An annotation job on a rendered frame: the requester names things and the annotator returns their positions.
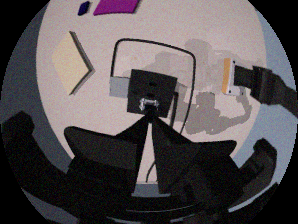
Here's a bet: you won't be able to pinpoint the purple flat rectangular block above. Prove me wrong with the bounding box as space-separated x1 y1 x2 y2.
93 0 138 16

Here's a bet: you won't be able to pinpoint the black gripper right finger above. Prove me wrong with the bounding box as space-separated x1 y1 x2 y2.
152 116 237 194

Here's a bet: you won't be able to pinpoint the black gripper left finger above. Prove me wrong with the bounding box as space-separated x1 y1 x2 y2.
64 115 149 193

